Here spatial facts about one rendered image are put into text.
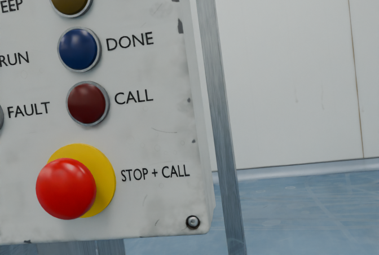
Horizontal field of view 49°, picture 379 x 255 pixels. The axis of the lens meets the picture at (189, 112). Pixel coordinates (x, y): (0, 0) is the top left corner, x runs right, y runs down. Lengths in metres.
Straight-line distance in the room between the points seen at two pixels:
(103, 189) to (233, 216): 1.25
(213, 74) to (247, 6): 2.49
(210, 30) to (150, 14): 1.17
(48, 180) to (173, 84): 0.10
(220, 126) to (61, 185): 1.20
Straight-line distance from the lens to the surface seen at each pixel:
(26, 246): 1.63
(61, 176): 0.27
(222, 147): 1.46
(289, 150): 3.94
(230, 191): 1.50
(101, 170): 0.29
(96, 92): 0.28
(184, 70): 0.27
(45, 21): 0.30
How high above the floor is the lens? 1.03
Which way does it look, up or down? 5 degrees down
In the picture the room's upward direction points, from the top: 8 degrees counter-clockwise
